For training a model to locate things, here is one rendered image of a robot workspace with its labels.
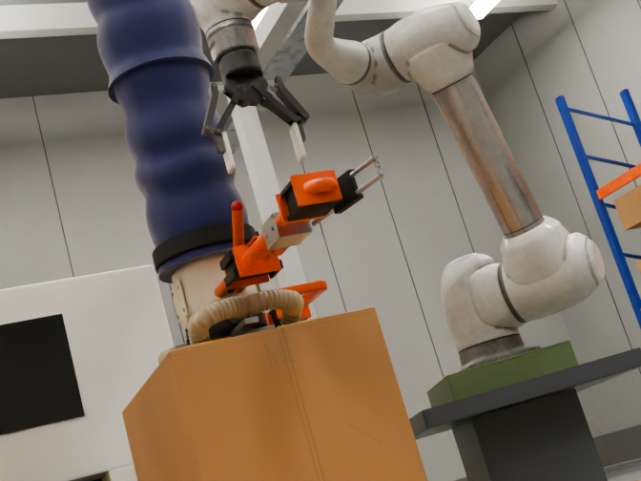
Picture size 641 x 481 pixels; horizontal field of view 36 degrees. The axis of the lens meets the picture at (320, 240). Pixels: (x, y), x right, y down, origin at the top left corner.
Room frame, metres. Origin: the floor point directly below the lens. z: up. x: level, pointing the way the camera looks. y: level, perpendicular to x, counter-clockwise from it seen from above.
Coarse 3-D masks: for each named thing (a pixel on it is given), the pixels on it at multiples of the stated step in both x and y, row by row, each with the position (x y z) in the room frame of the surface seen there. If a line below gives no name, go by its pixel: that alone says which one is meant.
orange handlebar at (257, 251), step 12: (312, 180) 1.42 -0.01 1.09; (324, 180) 1.42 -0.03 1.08; (312, 192) 1.43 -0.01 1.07; (276, 216) 1.55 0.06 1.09; (252, 240) 1.67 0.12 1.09; (264, 240) 1.63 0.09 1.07; (252, 252) 1.69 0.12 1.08; (264, 252) 1.67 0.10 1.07; (276, 252) 1.70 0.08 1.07; (216, 288) 1.93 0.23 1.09; (228, 288) 1.89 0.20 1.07; (240, 288) 1.92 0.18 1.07; (288, 288) 2.12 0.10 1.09; (300, 288) 2.13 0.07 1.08; (312, 288) 2.15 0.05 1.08; (324, 288) 2.17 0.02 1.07; (312, 300) 2.25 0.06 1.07
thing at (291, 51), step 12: (300, 12) 7.77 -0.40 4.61; (300, 24) 7.89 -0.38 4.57; (288, 36) 8.07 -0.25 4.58; (300, 36) 8.13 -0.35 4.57; (288, 48) 8.28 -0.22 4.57; (300, 48) 8.36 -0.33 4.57; (276, 60) 8.46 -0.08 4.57; (288, 60) 8.54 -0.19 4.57; (264, 72) 8.65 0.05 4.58; (276, 72) 8.71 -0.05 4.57; (288, 72) 8.79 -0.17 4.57; (264, 108) 9.49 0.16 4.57; (228, 120) 9.66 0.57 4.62; (228, 132) 9.83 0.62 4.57
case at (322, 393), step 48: (240, 336) 1.71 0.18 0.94; (288, 336) 1.74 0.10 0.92; (336, 336) 1.78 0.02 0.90; (144, 384) 1.91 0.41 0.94; (192, 384) 1.67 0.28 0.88; (240, 384) 1.70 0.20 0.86; (288, 384) 1.73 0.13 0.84; (336, 384) 1.77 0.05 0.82; (384, 384) 1.81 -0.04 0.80; (144, 432) 2.01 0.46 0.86; (192, 432) 1.66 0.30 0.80; (240, 432) 1.69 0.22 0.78; (288, 432) 1.72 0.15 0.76; (336, 432) 1.76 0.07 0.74; (384, 432) 1.79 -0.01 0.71; (144, 480) 2.13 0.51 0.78; (192, 480) 1.72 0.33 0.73; (240, 480) 1.68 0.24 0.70; (288, 480) 1.72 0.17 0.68; (336, 480) 1.75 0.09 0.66; (384, 480) 1.78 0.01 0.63
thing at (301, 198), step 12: (300, 180) 1.43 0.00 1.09; (336, 180) 1.45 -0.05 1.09; (288, 192) 1.47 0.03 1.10; (300, 192) 1.42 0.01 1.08; (324, 192) 1.44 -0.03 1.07; (336, 192) 1.45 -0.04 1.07; (288, 204) 1.49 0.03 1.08; (300, 204) 1.42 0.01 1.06; (312, 204) 1.44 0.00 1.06; (324, 204) 1.46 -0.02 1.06; (336, 204) 1.48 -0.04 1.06; (288, 216) 1.48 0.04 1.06; (300, 216) 1.48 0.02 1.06; (312, 216) 1.50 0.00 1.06; (324, 216) 1.52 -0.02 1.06
